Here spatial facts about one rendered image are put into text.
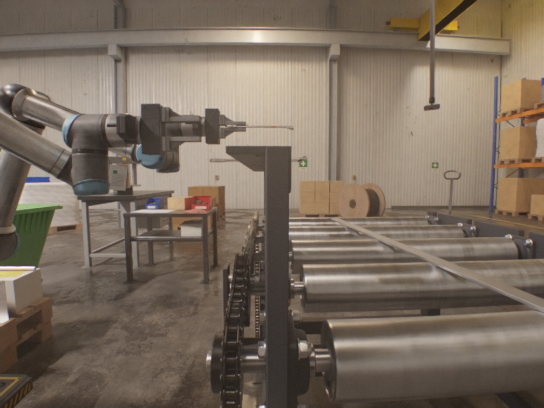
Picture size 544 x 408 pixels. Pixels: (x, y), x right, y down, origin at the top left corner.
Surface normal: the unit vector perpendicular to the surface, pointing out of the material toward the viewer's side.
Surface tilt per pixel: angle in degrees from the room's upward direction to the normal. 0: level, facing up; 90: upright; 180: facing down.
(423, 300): 110
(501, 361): 70
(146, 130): 90
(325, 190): 90
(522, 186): 90
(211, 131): 90
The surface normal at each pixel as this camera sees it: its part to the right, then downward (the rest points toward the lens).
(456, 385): 0.03, 0.23
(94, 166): 0.67, 0.06
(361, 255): 0.03, -0.16
